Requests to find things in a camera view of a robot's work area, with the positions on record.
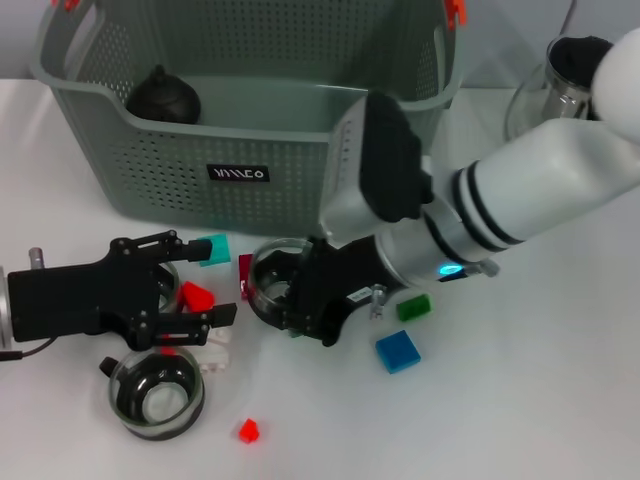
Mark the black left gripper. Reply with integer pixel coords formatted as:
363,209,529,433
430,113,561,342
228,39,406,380
7,229,239,351

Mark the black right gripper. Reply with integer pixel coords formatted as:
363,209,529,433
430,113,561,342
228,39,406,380
280,235,402,349

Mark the glass teacup with black base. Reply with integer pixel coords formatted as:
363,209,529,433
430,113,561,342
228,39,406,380
248,238,314,331
157,262,180,314
98,347,206,442

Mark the grey perforated storage bin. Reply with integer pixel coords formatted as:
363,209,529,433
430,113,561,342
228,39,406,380
29,0,464,236

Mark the red sloped toy brick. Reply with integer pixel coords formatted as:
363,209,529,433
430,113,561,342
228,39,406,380
178,280,216,312

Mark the teal toy brick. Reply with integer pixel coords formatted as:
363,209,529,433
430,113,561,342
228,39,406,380
197,233,232,269

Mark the dark red toy brick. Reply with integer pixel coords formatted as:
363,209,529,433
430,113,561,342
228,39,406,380
237,253,256,301

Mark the white flat toy brick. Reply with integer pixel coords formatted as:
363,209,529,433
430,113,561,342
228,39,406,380
197,344,232,374
207,327,235,349

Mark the blue square toy brick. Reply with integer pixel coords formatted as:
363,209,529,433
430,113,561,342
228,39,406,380
374,329,422,375

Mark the black ceramic teapot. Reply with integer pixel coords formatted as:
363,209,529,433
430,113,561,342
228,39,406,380
124,63,202,124

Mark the right gripper cable with connector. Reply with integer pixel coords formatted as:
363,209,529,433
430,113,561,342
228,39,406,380
368,259,501,320

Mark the gripper cable with connector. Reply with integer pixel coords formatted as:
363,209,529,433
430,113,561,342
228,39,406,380
368,259,501,320
0,246,59,362

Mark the left gripper cable with connector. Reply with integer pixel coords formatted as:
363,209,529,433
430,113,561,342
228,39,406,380
0,246,59,362

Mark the glass teapot with black handle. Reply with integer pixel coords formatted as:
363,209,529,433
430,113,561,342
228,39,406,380
503,34,616,144

